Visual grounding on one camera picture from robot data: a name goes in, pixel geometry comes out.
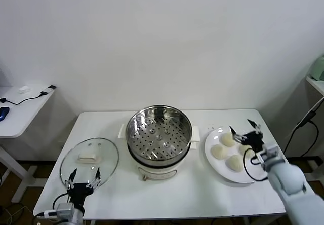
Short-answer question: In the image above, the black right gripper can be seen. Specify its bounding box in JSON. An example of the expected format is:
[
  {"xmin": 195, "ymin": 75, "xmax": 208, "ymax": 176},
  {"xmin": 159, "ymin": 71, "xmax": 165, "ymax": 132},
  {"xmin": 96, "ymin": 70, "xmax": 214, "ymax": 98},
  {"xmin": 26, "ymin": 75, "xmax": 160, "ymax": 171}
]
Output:
[{"xmin": 229, "ymin": 119, "xmax": 264, "ymax": 152}]

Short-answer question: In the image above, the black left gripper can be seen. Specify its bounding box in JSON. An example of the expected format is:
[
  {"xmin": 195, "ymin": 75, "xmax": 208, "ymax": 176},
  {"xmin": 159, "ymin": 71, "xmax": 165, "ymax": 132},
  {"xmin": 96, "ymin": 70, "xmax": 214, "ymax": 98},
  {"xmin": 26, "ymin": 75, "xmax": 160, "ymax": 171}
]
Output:
[{"xmin": 64, "ymin": 167, "xmax": 101, "ymax": 206}]

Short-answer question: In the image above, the white steamed baozi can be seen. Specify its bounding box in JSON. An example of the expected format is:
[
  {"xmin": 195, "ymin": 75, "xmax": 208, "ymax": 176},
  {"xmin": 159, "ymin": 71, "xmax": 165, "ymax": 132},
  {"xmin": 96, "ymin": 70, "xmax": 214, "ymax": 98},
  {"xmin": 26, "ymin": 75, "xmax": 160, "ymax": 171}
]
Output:
[
  {"xmin": 211, "ymin": 144, "xmax": 228, "ymax": 160},
  {"xmin": 225, "ymin": 155, "xmax": 246, "ymax": 172},
  {"xmin": 238, "ymin": 143, "xmax": 255, "ymax": 159},
  {"xmin": 221, "ymin": 132, "xmax": 240, "ymax": 146}
]

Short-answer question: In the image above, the glass pot lid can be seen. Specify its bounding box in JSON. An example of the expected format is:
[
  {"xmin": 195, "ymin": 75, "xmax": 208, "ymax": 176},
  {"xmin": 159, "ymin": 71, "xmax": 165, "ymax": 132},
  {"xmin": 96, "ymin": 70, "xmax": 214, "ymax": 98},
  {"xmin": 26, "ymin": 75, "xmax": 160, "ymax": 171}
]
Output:
[{"xmin": 59, "ymin": 137, "xmax": 119, "ymax": 192}]

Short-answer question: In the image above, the stainless steel steamer basket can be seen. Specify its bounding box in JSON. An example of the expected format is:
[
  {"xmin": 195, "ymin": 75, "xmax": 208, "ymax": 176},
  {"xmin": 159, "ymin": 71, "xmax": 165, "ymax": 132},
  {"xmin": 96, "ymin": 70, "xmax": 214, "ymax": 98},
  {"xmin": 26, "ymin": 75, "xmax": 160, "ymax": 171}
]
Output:
[{"xmin": 118, "ymin": 105, "xmax": 200, "ymax": 167}]

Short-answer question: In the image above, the white round plate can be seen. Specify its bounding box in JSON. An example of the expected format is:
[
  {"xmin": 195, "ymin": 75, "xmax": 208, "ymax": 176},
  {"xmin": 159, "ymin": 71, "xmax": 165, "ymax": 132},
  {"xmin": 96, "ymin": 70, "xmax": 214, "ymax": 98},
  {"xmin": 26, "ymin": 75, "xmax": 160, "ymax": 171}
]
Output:
[{"xmin": 204, "ymin": 127, "xmax": 268, "ymax": 184}]

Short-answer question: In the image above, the white electric cooker base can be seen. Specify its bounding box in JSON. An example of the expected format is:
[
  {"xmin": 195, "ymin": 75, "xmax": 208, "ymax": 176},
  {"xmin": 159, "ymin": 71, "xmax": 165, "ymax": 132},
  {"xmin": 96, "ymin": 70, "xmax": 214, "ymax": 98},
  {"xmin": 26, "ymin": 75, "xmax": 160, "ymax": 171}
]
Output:
[{"xmin": 126, "ymin": 141, "xmax": 199, "ymax": 182}]

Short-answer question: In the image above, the white side desk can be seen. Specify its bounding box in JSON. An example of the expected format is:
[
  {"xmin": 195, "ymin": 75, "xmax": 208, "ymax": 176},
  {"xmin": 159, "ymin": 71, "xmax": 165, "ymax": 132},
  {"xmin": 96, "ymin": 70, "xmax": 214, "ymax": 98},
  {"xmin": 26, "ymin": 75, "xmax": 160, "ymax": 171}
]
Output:
[{"xmin": 0, "ymin": 85, "xmax": 58, "ymax": 204}]

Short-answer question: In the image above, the pale green appliance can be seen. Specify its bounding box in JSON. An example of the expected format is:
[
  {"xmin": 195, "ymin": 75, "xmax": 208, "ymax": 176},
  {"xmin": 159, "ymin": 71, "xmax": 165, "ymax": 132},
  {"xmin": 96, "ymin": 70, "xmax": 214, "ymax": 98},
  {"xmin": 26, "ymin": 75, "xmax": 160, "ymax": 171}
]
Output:
[{"xmin": 309, "ymin": 55, "xmax": 324, "ymax": 81}]

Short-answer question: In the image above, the black adapter plug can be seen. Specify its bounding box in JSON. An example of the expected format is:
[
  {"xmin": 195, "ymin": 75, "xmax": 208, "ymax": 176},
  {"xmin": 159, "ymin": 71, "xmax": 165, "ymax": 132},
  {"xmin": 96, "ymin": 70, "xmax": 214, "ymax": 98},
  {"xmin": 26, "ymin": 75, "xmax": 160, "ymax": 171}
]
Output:
[{"xmin": 39, "ymin": 85, "xmax": 56, "ymax": 96}]

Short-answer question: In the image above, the blue computer mouse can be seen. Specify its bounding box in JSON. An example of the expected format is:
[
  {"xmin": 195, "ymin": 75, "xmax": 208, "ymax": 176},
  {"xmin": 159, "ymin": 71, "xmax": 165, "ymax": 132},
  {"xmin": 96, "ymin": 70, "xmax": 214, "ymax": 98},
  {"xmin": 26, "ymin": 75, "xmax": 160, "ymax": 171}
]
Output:
[{"xmin": 0, "ymin": 106, "xmax": 10, "ymax": 121}]

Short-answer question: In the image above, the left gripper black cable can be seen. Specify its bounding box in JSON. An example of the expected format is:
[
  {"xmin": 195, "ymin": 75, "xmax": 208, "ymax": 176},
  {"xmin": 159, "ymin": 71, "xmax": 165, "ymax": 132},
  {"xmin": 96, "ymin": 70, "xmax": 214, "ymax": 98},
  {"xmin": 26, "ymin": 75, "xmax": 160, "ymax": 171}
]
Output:
[{"xmin": 52, "ymin": 193, "xmax": 70, "ymax": 212}]

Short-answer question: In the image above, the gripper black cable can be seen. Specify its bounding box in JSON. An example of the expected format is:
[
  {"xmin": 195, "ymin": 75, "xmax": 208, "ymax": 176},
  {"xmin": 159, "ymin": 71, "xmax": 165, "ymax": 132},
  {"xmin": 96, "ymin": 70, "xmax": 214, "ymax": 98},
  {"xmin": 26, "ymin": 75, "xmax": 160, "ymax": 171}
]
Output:
[
  {"xmin": 242, "ymin": 147, "xmax": 269, "ymax": 182},
  {"xmin": 52, "ymin": 193, "xmax": 70, "ymax": 212}
]

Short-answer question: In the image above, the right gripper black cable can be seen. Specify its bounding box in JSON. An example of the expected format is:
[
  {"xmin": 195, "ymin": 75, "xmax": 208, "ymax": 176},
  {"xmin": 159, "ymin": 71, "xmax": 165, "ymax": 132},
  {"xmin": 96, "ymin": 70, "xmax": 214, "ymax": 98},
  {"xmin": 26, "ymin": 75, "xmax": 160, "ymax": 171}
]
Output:
[{"xmin": 242, "ymin": 147, "xmax": 269, "ymax": 182}]

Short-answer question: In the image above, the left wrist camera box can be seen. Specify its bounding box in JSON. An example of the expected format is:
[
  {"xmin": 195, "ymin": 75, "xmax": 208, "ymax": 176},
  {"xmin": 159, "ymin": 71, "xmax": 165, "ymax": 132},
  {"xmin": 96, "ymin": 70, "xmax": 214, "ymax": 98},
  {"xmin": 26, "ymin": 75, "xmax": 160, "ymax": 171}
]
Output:
[{"xmin": 44, "ymin": 203, "xmax": 76, "ymax": 219}]

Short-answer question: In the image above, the thin black desk cable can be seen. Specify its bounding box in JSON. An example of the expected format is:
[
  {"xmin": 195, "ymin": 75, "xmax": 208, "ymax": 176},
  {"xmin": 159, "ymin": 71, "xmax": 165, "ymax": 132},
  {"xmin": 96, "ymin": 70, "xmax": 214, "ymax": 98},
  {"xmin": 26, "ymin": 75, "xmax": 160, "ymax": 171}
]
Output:
[{"xmin": 0, "ymin": 93, "xmax": 43, "ymax": 106}]

